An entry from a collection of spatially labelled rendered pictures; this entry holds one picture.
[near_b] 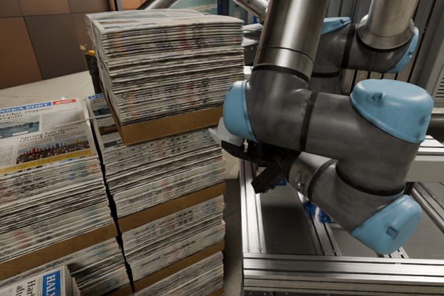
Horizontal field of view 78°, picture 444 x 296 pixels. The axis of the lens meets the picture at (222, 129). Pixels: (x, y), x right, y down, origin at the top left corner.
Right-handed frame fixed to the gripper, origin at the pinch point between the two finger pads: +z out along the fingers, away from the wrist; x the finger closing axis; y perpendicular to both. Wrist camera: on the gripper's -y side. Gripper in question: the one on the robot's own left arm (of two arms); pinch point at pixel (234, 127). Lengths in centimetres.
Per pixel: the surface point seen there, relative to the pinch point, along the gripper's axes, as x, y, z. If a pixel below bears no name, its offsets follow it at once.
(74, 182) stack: 32.0, -7.6, 8.3
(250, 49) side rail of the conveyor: -77, -9, 100
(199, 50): 4.1, 15.4, 6.9
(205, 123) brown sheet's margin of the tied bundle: 3.5, -0.9, 6.5
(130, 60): 17.9, 15.0, 7.1
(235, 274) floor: -15, -86, 19
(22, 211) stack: 41.4, -10.1, 7.9
